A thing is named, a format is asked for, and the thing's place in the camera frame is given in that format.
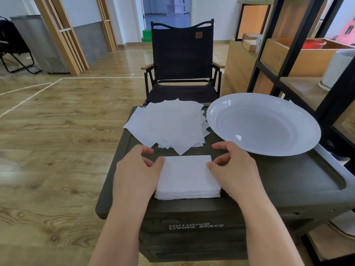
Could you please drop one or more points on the black metal shelf wooden boards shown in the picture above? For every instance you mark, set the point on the black metal shelf wooden boards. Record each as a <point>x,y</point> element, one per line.
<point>298,33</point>

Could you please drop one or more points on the black folding chair wooden armrests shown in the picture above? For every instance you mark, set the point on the black folding chair wooden armrests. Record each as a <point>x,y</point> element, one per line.
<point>181,49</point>

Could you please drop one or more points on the light wooden cabinet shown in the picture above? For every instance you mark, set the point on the light wooden cabinet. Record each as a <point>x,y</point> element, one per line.
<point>237,69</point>

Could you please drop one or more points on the person's left thumb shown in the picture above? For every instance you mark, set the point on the person's left thumb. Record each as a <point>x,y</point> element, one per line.
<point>159,167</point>

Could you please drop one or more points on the person's right middle finger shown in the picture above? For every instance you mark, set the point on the person's right middle finger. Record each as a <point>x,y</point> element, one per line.
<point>223,145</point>

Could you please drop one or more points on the white sheet under shelf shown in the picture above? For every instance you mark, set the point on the white sheet under shelf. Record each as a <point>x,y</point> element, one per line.
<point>344,223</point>

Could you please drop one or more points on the red bowl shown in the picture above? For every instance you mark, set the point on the red bowl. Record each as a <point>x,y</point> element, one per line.
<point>312,44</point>

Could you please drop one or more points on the person's right thumb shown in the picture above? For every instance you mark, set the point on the person's right thumb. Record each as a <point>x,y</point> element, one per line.
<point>214,168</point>

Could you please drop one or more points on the white round container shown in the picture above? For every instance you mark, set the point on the white round container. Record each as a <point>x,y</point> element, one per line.
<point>337,69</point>

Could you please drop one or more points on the black framed wooden board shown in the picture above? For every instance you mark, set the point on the black framed wooden board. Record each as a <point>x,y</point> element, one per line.
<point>253,20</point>

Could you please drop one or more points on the person's left forearm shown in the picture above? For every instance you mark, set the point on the person's left forearm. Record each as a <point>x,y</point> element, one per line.
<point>119,238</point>

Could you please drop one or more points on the small white box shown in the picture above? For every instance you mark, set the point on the small white box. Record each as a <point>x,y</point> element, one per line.
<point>258,44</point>

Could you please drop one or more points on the white round plate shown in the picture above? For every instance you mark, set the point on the white round plate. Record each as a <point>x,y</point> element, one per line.
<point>263,124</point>

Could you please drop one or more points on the narrow wooden slat partition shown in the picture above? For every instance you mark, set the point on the narrow wooden slat partition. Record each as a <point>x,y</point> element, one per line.
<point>106,24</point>

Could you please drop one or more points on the person's right hand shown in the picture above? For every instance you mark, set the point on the person's right hand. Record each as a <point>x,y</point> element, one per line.
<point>238,177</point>

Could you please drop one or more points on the black chair metal legs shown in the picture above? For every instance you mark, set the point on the black chair metal legs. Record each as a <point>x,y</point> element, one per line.
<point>13,38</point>

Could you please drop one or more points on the pile of loose white napkins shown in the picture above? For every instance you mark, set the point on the pile of loose white napkins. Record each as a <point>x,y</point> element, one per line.
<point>169,121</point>

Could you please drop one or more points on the green step block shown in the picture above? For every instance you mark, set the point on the green step block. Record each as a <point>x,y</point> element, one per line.
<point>146,35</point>

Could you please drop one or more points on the dark green storage box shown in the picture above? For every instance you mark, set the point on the dark green storage box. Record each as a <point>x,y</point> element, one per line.
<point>288,177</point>

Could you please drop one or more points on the person's right forearm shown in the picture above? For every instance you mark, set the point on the person's right forearm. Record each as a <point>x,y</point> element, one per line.
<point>269,235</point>

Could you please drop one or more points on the brown cardboard box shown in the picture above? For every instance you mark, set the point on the brown cardboard box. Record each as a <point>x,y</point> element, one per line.
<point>251,36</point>
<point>249,45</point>

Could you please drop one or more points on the person's left hand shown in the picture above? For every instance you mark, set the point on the person's left hand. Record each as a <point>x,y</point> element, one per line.
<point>133,180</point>

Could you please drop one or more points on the stack of white napkins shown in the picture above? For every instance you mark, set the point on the stack of white napkins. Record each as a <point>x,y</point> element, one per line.
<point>185,177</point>

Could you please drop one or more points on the wooden crate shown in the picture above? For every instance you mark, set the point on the wooden crate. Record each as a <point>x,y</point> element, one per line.
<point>302,62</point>

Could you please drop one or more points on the wide wooden slat partition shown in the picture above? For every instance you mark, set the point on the wide wooden slat partition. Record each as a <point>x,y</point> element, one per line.
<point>62,33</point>

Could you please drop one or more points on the person's left middle finger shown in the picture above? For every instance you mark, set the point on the person's left middle finger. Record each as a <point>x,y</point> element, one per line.
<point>142,149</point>

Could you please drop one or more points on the pink object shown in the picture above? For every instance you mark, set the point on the pink object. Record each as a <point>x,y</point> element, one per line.
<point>348,33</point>

